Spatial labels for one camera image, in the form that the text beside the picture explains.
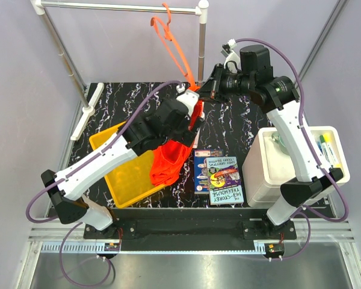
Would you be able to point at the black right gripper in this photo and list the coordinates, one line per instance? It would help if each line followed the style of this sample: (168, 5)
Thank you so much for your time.
(212, 87)

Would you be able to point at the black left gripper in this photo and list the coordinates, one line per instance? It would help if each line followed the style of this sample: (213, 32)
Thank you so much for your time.
(186, 136)

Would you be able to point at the orange shorts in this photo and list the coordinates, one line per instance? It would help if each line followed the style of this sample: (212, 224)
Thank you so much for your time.
(168, 162)

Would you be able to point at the orange plastic hanger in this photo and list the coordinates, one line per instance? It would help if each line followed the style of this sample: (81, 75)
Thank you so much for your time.
(172, 46)

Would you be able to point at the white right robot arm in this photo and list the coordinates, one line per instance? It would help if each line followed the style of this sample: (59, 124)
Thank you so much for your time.
(250, 73)

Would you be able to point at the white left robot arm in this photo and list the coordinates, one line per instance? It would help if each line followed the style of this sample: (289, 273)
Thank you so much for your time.
(171, 121)

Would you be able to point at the blue comic book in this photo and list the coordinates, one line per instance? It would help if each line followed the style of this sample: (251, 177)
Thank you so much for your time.
(201, 185)

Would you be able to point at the yellow plastic tray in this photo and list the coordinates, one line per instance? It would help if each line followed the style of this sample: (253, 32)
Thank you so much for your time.
(130, 182)

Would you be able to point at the blue treehouse book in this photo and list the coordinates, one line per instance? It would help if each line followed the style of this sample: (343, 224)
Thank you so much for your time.
(224, 181)

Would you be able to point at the teal round dish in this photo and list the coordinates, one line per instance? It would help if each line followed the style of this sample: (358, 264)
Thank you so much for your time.
(277, 138)

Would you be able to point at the silver clothes rack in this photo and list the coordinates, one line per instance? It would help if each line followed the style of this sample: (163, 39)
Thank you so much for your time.
(88, 105)

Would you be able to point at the white drawer storage box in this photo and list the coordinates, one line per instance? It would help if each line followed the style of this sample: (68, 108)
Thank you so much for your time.
(266, 167)

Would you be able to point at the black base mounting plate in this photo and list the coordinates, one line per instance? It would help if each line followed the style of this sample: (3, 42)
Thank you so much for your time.
(224, 231)

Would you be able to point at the blue marker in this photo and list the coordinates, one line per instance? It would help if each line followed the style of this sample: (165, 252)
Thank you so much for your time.
(320, 148)

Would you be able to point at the green marker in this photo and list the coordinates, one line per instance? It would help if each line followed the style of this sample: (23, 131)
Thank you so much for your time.
(324, 147)

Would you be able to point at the yellow marker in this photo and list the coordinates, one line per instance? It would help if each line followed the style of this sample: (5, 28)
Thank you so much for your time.
(335, 161)

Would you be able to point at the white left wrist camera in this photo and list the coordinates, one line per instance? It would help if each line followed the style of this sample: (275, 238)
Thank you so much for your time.
(188, 97)

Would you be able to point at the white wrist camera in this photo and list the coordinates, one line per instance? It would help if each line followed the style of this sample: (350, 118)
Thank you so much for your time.
(232, 60)
(188, 97)

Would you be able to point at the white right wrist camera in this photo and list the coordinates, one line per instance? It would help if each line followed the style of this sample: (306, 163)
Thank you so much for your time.
(232, 60)

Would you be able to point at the aluminium corner frame post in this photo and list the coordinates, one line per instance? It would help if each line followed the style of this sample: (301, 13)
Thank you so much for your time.
(323, 35)

